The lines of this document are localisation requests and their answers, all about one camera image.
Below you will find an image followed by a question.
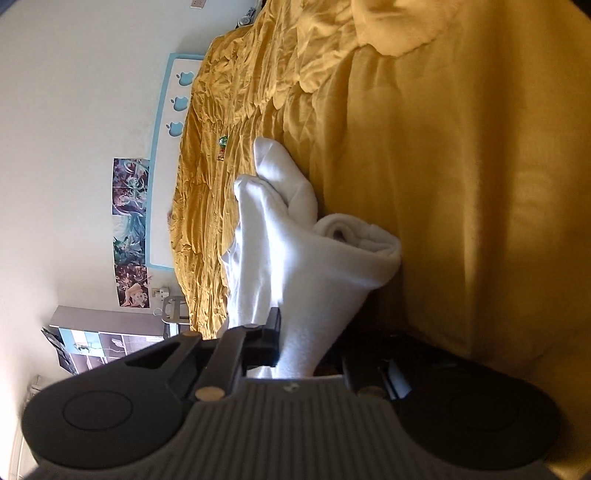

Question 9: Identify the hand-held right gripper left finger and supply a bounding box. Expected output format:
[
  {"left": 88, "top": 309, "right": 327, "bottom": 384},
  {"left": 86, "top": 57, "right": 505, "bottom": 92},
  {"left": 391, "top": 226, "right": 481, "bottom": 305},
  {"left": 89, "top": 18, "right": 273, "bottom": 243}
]
[{"left": 122, "top": 307, "right": 283, "bottom": 402}]

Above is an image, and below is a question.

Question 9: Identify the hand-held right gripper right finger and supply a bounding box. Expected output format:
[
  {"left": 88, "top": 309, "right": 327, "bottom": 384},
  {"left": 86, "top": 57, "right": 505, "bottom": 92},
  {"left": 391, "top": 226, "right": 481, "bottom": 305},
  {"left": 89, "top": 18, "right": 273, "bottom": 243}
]
[{"left": 341, "top": 354, "right": 413, "bottom": 401}]

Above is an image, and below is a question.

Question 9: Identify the white long-sleeve sweatshirt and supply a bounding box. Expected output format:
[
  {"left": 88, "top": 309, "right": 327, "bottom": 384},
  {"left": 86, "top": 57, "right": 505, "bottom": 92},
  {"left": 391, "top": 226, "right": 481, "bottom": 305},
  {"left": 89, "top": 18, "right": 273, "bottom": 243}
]
[{"left": 216, "top": 137, "right": 403, "bottom": 380}]

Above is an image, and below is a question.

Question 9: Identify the grey folding chair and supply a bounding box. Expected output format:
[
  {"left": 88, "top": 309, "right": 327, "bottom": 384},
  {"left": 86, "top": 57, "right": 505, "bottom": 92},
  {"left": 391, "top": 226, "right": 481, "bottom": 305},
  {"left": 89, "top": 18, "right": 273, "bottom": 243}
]
[{"left": 160, "top": 298, "right": 191, "bottom": 339}]

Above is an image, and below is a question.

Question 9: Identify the white and blue headboard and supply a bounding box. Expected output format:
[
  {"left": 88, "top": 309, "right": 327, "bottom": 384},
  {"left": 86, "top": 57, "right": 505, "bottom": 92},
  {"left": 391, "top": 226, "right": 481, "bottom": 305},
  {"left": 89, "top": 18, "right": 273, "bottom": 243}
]
[{"left": 148, "top": 52, "right": 206, "bottom": 269}]

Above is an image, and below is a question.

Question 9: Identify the mustard yellow quilt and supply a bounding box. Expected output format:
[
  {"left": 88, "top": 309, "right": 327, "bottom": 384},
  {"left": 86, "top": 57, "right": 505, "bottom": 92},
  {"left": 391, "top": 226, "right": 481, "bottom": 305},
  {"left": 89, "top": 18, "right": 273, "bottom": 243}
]
[{"left": 167, "top": 0, "right": 591, "bottom": 480}]

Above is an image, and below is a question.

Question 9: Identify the grey wall shelf unit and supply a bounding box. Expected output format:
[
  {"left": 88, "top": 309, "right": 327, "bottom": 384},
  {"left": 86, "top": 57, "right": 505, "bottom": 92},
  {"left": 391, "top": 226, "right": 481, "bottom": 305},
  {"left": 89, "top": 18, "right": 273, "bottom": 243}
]
[{"left": 41, "top": 305, "right": 188, "bottom": 376}]

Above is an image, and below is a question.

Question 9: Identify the wall poster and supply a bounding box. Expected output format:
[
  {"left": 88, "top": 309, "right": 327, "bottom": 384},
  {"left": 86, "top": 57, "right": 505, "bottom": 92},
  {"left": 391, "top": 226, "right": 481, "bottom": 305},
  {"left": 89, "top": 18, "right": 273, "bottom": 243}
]
[{"left": 112, "top": 158, "right": 153, "bottom": 309}]

